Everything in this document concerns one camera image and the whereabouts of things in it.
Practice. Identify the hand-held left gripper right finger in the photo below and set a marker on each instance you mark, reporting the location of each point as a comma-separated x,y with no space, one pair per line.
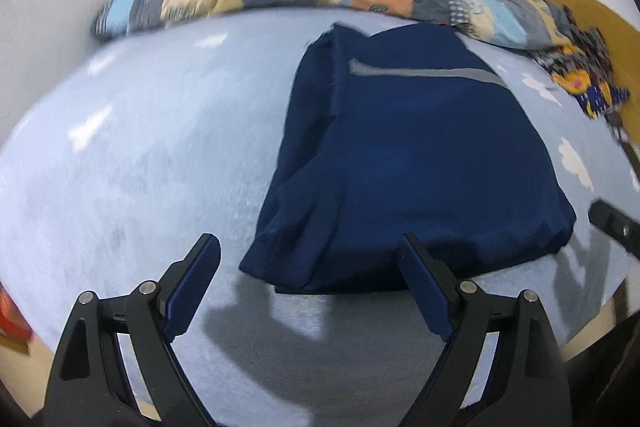
430,292

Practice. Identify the navy blue jacket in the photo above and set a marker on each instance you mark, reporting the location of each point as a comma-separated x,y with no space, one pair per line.
415,157

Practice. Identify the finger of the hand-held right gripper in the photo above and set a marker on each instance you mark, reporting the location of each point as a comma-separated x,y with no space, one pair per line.
617,224

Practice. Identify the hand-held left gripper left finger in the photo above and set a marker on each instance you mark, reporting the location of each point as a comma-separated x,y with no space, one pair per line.
192,289

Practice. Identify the red object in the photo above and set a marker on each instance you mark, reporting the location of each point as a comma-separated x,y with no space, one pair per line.
11,319

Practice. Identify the yellow and navy printed cloth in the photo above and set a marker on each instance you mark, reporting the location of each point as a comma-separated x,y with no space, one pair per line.
585,77

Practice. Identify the light blue bed sheet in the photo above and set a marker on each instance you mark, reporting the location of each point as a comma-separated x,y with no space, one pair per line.
150,157

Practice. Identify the wooden headboard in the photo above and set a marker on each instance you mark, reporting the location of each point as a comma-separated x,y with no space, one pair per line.
590,7

